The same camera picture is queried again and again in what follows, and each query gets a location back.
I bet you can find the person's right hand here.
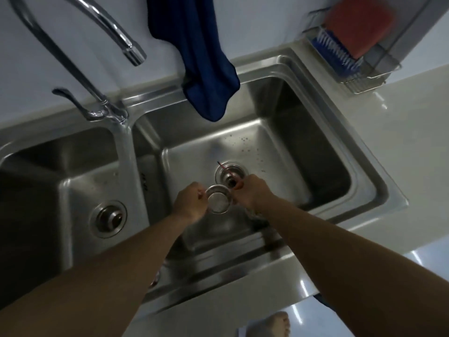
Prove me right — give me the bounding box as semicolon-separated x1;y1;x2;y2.
231;174;278;211

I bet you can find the person's left hand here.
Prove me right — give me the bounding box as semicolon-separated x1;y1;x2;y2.
171;182;210;224

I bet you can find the round metal sink strainer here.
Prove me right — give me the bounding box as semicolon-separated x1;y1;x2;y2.
204;185;233;215

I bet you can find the thin red stick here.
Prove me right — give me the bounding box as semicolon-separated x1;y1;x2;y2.
217;161;244;189

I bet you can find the person's left forearm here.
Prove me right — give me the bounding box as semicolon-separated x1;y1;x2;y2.
0;211;198;337

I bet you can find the person's right forearm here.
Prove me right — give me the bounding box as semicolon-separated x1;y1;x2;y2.
246;197;449;337

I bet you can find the open sink drain hole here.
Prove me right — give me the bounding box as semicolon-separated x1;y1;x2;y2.
215;161;249;189

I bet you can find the stainless steel double sink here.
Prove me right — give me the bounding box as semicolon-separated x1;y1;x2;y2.
0;47;409;321

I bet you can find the sink drain plug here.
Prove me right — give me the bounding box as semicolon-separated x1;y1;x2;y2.
89;201;127;238

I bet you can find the person's foot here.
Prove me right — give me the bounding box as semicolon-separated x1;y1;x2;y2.
246;311;291;337

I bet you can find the dark blue cloth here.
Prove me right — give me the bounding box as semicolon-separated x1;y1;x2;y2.
146;0;241;122

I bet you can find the blue bristle scrub brush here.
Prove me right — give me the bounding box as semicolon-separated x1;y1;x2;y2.
311;27;363;75

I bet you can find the chrome gooseneck faucet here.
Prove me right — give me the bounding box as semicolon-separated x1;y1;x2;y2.
8;0;147;124

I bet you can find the orange sponge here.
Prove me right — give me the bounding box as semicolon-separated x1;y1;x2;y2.
323;0;395;60

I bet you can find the wire sink caddy rack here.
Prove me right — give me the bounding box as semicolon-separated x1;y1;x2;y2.
304;7;402;94

